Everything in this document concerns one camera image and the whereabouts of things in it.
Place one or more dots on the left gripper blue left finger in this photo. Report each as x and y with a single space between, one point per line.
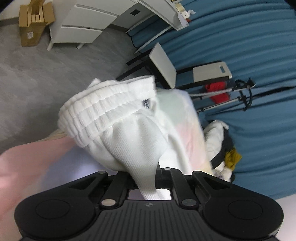
117 192

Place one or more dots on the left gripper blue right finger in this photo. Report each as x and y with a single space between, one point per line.
175 181

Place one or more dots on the white knit sweatpants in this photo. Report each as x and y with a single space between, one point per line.
109 120

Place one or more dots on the white and black clothes pile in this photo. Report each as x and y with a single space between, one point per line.
218 142

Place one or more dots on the mustard yellow garment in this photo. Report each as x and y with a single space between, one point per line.
232 157

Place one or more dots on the pastel tie-dye duvet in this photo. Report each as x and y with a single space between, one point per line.
32 168

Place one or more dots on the red cloth on chair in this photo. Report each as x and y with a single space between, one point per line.
215 87

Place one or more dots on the garment steamer stand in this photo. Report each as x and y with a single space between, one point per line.
241 92

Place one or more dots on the white tissue box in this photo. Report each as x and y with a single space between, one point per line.
180 9

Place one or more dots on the white dressing table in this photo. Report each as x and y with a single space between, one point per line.
81 22

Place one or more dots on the cardboard box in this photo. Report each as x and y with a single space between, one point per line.
32 20

